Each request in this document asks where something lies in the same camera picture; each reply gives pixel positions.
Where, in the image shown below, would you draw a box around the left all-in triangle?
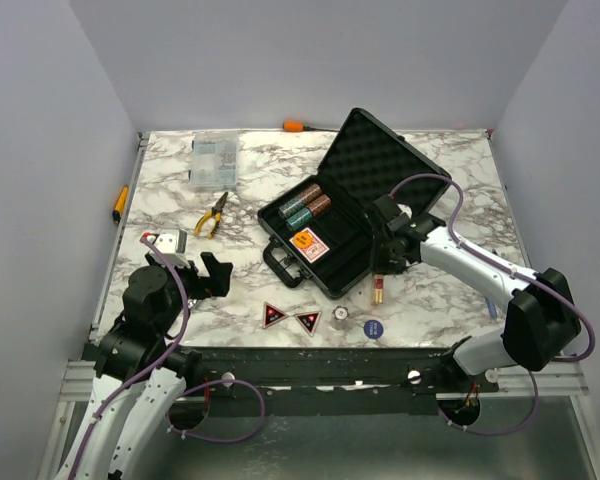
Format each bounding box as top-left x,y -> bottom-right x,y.
263,302 -> 288,329

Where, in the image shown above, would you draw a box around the blue small blind button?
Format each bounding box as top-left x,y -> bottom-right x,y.
363,319 -> 384,340

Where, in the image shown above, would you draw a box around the right all-in triangle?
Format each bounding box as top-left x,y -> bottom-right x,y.
295,311 -> 321,336

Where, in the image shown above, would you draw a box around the brown chip stack front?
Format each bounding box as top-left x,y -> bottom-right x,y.
307,194 -> 332,217

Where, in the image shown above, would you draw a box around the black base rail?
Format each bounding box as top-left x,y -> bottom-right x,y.
170,347 -> 498,421

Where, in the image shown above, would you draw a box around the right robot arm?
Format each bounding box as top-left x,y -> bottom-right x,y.
365,211 -> 581,392

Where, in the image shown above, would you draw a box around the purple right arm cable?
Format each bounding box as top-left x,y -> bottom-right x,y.
388,173 -> 597,436

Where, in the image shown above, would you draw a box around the green chip stack front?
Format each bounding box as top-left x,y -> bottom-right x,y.
285,207 -> 314,232

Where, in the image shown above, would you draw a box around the blue red pen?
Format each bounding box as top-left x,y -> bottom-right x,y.
485,298 -> 498,319

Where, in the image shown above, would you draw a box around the green chip stack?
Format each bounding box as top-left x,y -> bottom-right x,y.
285,207 -> 314,232
278,196 -> 305,219

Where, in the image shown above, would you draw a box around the green chip stack rear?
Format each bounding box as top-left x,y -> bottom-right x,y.
278,196 -> 305,219

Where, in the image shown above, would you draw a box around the black poker set case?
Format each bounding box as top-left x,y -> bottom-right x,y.
257,107 -> 450,299

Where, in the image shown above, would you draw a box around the white poker chip stack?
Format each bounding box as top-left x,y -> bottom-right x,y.
330,306 -> 349,330

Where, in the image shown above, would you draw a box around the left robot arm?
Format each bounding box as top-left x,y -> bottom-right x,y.
56,252 -> 233,479

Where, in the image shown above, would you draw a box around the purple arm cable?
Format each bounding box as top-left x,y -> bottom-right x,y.
67,232 -> 267,480
388,173 -> 597,436

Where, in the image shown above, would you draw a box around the brown chip stack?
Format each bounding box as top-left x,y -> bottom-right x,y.
307,194 -> 332,217
298,184 -> 323,206

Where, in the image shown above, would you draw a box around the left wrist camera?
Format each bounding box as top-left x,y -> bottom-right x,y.
143,229 -> 190,268

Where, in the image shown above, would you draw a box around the yellow handled pliers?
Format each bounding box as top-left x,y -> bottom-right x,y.
194,191 -> 229,239

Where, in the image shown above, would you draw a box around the all-in triangle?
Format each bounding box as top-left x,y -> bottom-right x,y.
263,302 -> 288,329
295,311 -> 321,336

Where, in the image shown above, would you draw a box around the red playing card deck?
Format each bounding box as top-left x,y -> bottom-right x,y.
291,228 -> 330,263

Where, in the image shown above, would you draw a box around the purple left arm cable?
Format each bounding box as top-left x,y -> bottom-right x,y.
67,232 -> 267,480

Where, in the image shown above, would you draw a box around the clear plastic screw box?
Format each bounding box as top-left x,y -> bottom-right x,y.
188,131 -> 239,191

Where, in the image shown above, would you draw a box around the brown chip stack rear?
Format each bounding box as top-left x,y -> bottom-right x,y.
298,184 -> 323,206

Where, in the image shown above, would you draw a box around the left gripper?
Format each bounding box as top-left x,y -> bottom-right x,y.
148,249 -> 233,333

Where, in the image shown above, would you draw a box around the orange tool at left edge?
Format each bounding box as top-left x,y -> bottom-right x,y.
112,185 -> 129,224

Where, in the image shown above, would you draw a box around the orange screwdriver at back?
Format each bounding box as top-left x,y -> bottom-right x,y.
282,121 -> 337,133

